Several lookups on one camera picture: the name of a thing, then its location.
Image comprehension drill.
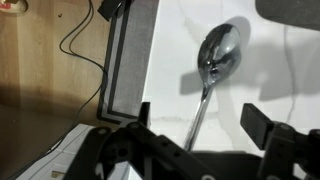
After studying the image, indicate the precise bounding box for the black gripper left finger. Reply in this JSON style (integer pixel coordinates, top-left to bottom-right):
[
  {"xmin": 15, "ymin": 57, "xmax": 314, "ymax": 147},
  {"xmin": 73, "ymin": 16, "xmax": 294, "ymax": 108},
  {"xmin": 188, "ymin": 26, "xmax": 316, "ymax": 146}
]
[{"xmin": 63, "ymin": 101, "xmax": 218, "ymax": 180}]

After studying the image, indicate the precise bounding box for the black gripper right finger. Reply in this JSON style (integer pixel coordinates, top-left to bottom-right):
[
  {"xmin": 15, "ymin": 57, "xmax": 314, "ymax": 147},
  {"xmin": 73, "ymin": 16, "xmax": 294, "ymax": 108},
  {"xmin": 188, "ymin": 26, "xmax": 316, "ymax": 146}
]
[{"xmin": 239, "ymin": 103, "xmax": 320, "ymax": 180}]

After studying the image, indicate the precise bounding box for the silver spoon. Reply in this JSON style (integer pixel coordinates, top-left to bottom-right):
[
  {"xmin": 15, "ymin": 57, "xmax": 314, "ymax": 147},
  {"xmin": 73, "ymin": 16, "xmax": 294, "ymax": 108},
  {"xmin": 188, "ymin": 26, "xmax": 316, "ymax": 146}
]
[{"xmin": 182, "ymin": 23, "xmax": 242, "ymax": 153}]

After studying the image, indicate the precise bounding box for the gray floor mat black border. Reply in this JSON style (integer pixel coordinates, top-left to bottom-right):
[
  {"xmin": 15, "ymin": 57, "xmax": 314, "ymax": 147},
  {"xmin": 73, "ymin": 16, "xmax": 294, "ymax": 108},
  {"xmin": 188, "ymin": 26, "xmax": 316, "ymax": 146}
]
[{"xmin": 96, "ymin": 0, "xmax": 160, "ymax": 125}]

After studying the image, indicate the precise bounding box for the stainless steel sink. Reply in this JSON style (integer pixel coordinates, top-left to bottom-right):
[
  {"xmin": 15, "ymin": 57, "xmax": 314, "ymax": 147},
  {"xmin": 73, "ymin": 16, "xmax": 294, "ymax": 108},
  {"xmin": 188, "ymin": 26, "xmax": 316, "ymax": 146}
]
[{"xmin": 254, "ymin": 0, "xmax": 320, "ymax": 33}]

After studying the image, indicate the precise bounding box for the small black floor box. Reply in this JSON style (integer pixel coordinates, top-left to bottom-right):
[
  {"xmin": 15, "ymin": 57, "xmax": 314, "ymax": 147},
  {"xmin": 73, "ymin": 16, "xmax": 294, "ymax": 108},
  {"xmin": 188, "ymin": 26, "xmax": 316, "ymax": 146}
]
[{"xmin": 97, "ymin": 0, "xmax": 134, "ymax": 22}]

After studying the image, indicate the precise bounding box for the thin black floor cable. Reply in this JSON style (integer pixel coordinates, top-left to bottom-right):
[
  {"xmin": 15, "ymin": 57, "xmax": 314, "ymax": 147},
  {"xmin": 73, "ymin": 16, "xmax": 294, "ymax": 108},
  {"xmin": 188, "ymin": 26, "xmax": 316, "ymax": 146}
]
[{"xmin": 6, "ymin": 0, "xmax": 109, "ymax": 180}]

